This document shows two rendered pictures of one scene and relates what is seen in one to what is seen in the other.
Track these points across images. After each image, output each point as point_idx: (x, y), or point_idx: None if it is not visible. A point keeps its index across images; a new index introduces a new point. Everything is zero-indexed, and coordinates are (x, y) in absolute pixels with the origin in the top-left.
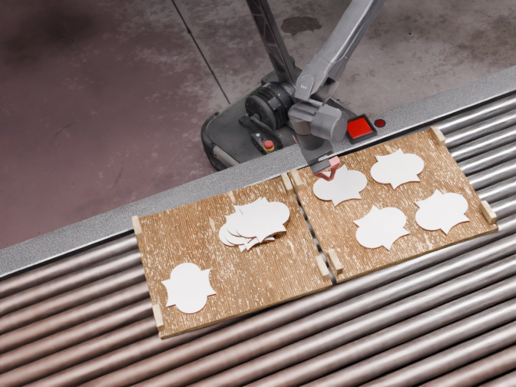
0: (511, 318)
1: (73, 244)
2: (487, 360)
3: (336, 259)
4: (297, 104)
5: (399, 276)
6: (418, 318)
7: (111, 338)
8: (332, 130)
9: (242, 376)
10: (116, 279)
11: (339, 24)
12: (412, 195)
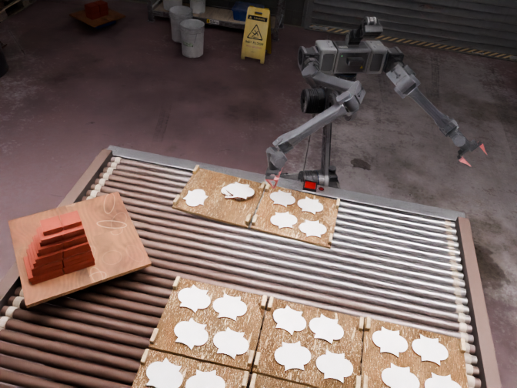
0: (305, 279)
1: (171, 164)
2: (281, 285)
3: (255, 219)
4: (272, 147)
5: (277, 241)
6: (268, 257)
7: (156, 198)
8: (275, 160)
9: (188, 235)
10: (175, 182)
11: (304, 124)
12: (307, 217)
